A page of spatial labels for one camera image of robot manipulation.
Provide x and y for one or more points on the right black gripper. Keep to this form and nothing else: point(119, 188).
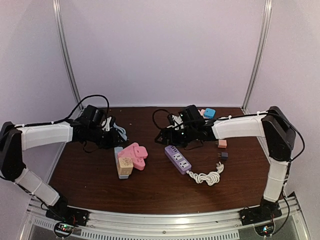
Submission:
point(165, 132)

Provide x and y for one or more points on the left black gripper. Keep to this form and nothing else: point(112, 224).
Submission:
point(113, 141)

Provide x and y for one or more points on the light blue power strip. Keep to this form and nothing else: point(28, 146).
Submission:
point(116, 151)

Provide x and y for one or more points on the pink triangular socket adapter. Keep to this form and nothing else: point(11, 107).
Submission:
point(137, 153)

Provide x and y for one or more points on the beige cube socket adapter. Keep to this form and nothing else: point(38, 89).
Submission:
point(125, 166)

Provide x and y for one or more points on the purple power strip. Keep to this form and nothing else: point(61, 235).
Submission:
point(178, 160)

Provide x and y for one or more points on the salmon pink plug adapter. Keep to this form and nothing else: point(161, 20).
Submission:
point(221, 143)

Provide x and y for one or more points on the dark grey plug adapter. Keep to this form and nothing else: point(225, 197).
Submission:
point(223, 156)

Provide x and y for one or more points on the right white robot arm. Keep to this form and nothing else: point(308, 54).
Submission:
point(280, 137)

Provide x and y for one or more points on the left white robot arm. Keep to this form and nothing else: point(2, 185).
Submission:
point(15, 139)

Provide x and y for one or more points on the blue square adapter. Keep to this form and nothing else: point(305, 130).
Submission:
point(209, 113)

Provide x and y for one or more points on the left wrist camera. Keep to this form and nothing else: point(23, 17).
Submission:
point(94, 118)

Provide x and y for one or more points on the front aluminium rail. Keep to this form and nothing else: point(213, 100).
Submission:
point(218, 225)

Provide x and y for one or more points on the right aluminium frame post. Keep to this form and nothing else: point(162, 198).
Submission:
point(264, 31)

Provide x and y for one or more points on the aluminium frame post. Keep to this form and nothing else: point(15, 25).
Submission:
point(264, 31)
point(65, 53)

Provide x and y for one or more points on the left aluminium frame post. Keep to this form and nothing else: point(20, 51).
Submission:
point(65, 53)

